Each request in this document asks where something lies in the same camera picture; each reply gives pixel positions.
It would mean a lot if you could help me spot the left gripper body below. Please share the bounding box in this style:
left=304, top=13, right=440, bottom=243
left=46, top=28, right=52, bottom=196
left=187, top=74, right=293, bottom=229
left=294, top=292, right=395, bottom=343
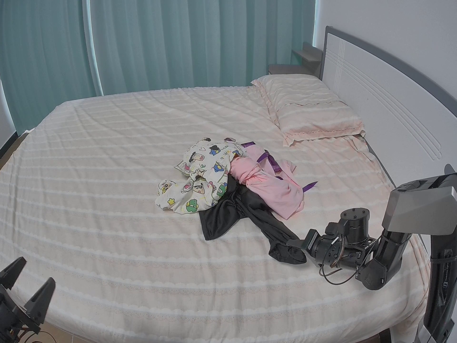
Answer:
left=0, top=285, right=36, bottom=338

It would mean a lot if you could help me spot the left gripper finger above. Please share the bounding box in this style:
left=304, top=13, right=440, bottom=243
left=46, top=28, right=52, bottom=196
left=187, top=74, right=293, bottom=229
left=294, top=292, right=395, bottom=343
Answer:
left=25, top=277, right=56, bottom=333
left=0, top=257, right=27, bottom=289

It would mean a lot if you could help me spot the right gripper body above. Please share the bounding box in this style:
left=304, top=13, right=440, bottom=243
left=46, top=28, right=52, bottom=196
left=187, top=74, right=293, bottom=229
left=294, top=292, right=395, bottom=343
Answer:
left=303, top=229, right=345, bottom=268

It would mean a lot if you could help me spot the black T-shirt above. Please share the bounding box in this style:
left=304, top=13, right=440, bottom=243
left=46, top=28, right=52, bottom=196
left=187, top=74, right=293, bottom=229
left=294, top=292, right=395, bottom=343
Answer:
left=199, top=177, right=308, bottom=266

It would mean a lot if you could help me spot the bed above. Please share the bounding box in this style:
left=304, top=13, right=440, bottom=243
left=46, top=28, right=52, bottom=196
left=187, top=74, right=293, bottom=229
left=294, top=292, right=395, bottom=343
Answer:
left=0, top=25, right=457, bottom=340

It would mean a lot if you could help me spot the pink garment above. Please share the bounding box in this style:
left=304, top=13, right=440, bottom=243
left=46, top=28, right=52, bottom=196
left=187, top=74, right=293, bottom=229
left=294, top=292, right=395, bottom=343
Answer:
left=228, top=140, right=319, bottom=219

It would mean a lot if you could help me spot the white printed pyjama garment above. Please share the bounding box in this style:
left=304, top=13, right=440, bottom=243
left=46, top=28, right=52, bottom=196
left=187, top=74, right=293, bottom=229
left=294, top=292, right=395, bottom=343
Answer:
left=154, top=137, right=248, bottom=215

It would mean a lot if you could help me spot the pale pink pillow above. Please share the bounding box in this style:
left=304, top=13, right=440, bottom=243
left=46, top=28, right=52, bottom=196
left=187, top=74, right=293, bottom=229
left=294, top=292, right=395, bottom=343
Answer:
left=250, top=74, right=367, bottom=148

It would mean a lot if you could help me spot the grey bedside table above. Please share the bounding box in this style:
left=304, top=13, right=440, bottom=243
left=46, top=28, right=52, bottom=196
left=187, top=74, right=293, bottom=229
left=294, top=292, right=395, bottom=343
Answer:
left=268, top=41, right=325, bottom=76

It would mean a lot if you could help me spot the blue-green curtain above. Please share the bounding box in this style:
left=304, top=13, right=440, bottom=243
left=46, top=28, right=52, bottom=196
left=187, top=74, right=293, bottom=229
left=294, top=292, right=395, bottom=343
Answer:
left=0, top=0, right=104, bottom=135
left=85, top=0, right=319, bottom=96

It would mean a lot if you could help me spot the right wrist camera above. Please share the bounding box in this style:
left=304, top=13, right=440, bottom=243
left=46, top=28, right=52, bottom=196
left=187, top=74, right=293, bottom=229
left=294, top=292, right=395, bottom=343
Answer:
left=324, top=222, right=346, bottom=245

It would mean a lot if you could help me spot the black cable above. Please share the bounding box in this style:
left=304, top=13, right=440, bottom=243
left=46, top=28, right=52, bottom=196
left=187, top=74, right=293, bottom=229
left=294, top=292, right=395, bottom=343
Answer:
left=319, top=259, right=359, bottom=286

